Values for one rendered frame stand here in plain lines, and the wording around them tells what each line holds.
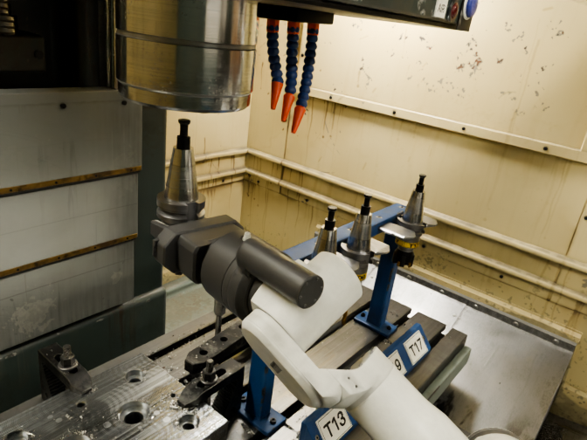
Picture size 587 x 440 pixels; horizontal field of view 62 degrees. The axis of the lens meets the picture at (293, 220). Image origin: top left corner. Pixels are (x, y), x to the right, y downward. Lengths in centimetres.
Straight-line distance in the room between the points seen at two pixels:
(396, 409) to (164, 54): 42
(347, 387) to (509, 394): 102
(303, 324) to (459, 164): 110
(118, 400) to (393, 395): 52
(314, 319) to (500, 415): 99
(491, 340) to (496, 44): 81
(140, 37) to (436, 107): 109
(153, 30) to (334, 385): 39
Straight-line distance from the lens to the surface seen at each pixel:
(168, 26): 55
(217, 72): 55
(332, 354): 117
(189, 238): 60
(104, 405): 89
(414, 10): 61
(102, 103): 107
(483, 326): 158
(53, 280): 116
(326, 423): 94
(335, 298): 50
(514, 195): 149
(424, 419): 51
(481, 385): 147
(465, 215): 154
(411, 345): 118
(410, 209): 107
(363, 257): 88
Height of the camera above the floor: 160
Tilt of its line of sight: 22 degrees down
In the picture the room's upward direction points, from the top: 8 degrees clockwise
